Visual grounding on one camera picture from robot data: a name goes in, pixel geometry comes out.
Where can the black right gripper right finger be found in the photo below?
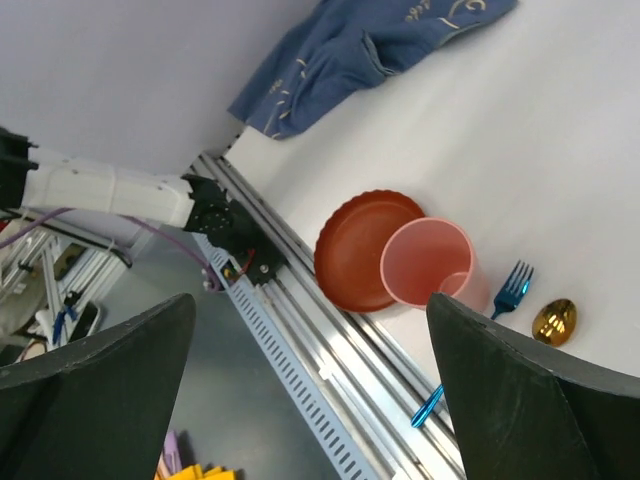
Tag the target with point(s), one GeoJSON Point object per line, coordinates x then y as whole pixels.
{"type": "Point", "coordinates": [524, 410]}

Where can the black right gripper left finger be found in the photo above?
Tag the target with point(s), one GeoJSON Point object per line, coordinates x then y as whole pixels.
{"type": "Point", "coordinates": [99, 407]}

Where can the gold ornate spoon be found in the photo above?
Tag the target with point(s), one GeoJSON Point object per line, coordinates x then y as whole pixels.
{"type": "Point", "coordinates": [555, 323]}

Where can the blue metal fork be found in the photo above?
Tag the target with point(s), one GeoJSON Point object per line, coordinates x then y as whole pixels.
{"type": "Point", "coordinates": [506, 301]}

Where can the pink plastic cup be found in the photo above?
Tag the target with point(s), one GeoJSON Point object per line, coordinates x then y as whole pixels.
{"type": "Point", "coordinates": [432, 255]}

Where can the red round plate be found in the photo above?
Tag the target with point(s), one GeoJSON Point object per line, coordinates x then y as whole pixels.
{"type": "Point", "coordinates": [348, 250]}

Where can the blue cloth placemat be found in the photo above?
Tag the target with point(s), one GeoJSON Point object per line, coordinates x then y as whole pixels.
{"type": "Point", "coordinates": [346, 46]}

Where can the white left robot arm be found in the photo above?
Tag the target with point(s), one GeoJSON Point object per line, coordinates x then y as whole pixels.
{"type": "Point", "coordinates": [58, 185]}

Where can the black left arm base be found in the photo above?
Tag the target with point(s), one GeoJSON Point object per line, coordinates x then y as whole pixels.
{"type": "Point", "coordinates": [250, 245]}

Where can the aluminium table rail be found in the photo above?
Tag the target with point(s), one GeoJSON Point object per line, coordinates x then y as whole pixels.
{"type": "Point", "coordinates": [364, 372]}

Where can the grey slotted cable duct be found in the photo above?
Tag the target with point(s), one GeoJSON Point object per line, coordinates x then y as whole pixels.
{"type": "Point", "coordinates": [299, 380]}

